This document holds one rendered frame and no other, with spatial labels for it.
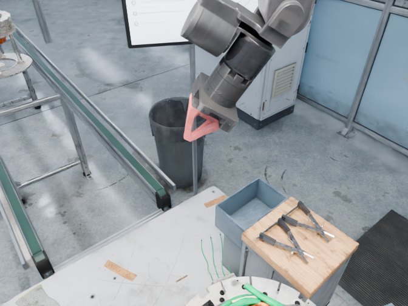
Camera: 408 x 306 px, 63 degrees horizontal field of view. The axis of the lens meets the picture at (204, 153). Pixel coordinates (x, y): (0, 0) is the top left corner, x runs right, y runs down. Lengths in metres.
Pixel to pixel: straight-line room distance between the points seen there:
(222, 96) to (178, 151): 1.68
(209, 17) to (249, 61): 0.08
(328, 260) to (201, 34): 0.58
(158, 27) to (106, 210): 1.42
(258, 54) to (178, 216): 0.86
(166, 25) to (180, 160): 1.12
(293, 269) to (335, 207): 1.70
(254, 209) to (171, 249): 0.33
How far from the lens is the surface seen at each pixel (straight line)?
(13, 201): 1.50
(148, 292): 1.08
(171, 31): 1.33
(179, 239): 1.17
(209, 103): 0.49
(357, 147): 3.06
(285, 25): 0.45
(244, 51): 0.48
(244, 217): 0.97
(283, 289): 0.73
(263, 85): 2.79
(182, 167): 2.27
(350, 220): 2.43
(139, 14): 1.31
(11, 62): 2.59
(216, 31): 0.46
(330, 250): 0.85
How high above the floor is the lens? 1.73
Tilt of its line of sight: 39 degrees down
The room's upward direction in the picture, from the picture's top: straight up
